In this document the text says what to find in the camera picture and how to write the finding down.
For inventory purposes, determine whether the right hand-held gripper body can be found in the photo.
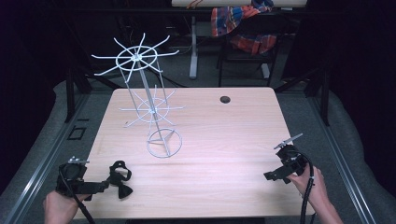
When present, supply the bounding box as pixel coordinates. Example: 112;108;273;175
273;133;310;177

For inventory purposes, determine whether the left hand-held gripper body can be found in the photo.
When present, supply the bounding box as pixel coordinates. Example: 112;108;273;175
55;156;94;198

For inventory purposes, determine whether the black bow tie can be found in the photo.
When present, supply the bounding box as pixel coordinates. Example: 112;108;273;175
106;160;134;200

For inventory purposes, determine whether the person's right hand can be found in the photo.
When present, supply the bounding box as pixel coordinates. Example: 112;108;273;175
287;164;328;213

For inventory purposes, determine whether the person's left hand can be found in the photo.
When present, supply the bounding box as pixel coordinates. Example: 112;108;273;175
43;189;92;224

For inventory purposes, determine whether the black metal stand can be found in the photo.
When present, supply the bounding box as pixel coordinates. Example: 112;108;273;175
64;64;122;123
274;63;332;127

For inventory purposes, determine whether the black chair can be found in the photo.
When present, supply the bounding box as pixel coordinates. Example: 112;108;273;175
217;12;289;88

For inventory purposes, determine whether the plaid cloth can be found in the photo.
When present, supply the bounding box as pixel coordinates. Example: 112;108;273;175
210;0;278;56

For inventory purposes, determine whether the white table leg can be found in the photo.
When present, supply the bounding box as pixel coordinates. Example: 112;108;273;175
189;15;200;80

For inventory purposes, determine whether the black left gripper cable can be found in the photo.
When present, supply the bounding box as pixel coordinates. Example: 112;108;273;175
58;170;96;224

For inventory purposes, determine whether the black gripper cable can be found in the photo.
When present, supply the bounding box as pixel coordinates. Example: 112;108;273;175
298;150;316;224
58;170;96;224

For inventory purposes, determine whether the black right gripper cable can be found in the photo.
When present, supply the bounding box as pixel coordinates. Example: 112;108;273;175
298;150;316;224

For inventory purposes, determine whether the white wire display rack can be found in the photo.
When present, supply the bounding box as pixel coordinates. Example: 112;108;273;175
91;32;187;160

